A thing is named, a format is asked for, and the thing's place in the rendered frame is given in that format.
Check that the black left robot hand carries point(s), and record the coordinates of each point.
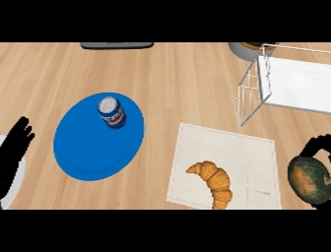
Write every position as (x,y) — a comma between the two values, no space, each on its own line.
(6,157)

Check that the green orange squash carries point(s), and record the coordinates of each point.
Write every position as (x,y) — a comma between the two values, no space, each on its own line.
(311,179)

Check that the beige placemat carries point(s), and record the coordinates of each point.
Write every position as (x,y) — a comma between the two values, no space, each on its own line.
(227,157)

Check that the white round bowl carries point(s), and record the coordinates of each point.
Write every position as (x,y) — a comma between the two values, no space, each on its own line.
(14,170)

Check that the blue oval plate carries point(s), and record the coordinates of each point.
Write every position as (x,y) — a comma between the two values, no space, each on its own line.
(97,141)

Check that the blue soda can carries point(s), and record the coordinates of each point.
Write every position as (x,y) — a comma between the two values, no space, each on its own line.
(112,112)

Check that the golden croissant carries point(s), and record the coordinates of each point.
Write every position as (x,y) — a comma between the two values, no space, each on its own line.
(217,182)

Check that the grey pot with orange rim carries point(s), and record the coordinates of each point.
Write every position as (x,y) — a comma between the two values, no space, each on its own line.
(248,50)

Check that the dark grey flat appliance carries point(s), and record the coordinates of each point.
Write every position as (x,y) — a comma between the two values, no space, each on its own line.
(118,45)

